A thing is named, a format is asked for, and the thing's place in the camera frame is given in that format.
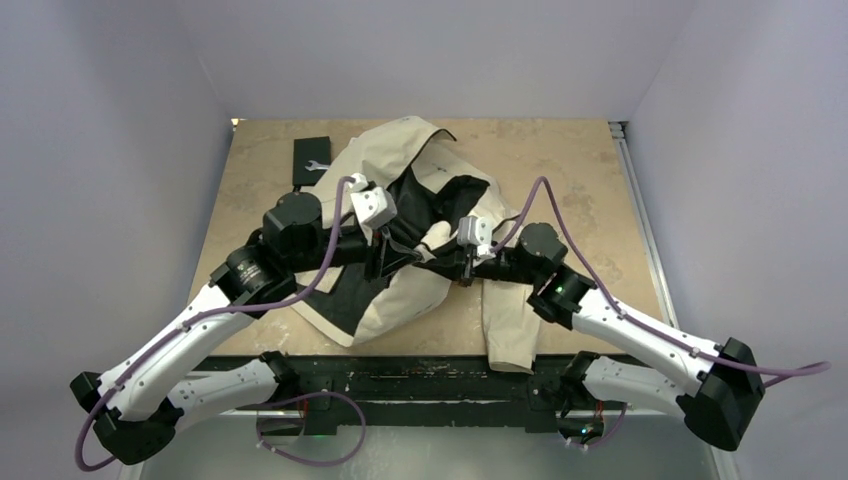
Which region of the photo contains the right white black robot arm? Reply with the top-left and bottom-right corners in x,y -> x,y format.
457,216 -> 765,451

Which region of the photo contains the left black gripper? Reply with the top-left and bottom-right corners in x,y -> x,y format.
289,218 -> 422,282

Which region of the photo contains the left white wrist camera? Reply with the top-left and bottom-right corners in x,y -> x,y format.
349,173 -> 398,230

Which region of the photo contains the beige jacket with black lining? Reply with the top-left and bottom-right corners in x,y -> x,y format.
293,116 -> 540,373

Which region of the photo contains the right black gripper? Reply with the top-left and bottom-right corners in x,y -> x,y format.
415,234 -> 542,287

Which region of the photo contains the black pouch with wrench logo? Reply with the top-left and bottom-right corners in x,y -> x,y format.
292,136 -> 332,191

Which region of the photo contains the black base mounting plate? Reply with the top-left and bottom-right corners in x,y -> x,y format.
212,352 -> 623,435

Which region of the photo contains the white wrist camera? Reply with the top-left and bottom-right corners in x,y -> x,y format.
349,173 -> 398,230
456,215 -> 495,261

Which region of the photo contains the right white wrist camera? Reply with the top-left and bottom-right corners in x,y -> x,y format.
456,215 -> 495,261

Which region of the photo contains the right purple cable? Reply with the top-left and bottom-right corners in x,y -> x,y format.
490,176 -> 833,452

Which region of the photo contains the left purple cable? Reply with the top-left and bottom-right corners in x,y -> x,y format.
72,175 -> 367,472

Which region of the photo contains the purple cable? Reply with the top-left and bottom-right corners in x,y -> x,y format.
72,175 -> 367,472
490,176 -> 833,452

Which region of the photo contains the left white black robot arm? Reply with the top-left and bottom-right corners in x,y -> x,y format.
70,187 -> 438,465

